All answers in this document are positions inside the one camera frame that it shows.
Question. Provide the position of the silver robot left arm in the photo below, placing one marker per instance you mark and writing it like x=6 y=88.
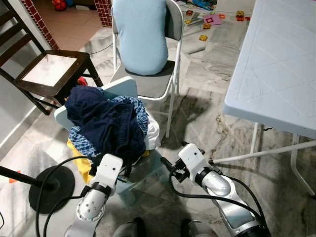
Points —
x=91 y=207

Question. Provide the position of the blue checkered shirt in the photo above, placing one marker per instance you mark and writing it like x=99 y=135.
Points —
x=81 y=143

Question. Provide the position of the silver black robot left leg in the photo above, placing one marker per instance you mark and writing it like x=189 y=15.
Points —
x=128 y=229

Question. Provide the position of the silver black robot leg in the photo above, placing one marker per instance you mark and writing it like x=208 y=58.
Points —
x=197 y=231
x=128 y=229

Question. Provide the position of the silver black robot right leg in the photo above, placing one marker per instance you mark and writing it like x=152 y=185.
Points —
x=197 y=231

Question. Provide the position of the black round stand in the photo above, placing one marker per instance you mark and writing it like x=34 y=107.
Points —
x=57 y=192

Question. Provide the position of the light blue child chair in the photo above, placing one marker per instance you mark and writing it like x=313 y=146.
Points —
x=121 y=86

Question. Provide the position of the small red toy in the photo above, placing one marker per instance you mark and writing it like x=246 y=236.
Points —
x=83 y=81

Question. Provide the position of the yellow toy block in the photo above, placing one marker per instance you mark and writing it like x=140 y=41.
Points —
x=203 y=38

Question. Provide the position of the light blue cloth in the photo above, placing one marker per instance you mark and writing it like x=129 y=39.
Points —
x=140 y=34

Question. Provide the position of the grey white folding chair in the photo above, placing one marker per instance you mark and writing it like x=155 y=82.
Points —
x=173 y=24

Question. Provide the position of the light blue plastic table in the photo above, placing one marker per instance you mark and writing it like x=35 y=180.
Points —
x=276 y=64

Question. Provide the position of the pink toy tile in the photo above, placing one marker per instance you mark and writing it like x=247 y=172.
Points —
x=212 y=19

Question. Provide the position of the red ball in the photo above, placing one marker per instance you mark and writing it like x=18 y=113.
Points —
x=59 y=5

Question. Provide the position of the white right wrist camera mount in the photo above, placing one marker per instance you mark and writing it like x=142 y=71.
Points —
x=192 y=158

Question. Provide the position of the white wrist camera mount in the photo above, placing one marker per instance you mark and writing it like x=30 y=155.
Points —
x=108 y=168
x=192 y=158

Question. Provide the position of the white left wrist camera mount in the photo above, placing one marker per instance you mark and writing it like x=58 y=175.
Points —
x=108 y=168

